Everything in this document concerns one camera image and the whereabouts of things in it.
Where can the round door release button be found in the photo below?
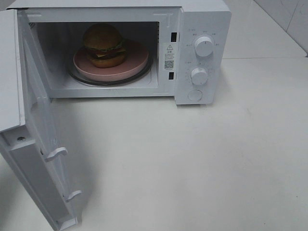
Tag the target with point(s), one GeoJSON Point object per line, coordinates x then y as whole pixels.
{"type": "Point", "coordinates": [195, 95]}

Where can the pink round plate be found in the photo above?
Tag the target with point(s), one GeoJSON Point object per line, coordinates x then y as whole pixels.
{"type": "Point", "coordinates": [118, 65]}

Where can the burger with sesame-free bun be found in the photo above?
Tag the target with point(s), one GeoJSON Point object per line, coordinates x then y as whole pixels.
{"type": "Point", "coordinates": [104, 46]}

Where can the white microwave door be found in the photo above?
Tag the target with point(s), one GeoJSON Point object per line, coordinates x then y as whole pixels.
{"type": "Point", "coordinates": [28, 138]}

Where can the lower white timer knob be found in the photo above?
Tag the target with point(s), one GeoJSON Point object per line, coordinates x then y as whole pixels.
{"type": "Point", "coordinates": [199, 76]}

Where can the white warning label sticker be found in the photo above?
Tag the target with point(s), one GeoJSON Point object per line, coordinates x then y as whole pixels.
{"type": "Point", "coordinates": [169, 57]}

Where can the white microwave oven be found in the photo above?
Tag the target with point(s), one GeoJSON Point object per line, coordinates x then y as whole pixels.
{"type": "Point", "coordinates": [61, 24]}

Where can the upper white control knob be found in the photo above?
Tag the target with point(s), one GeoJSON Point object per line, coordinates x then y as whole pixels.
{"type": "Point", "coordinates": [203, 45]}

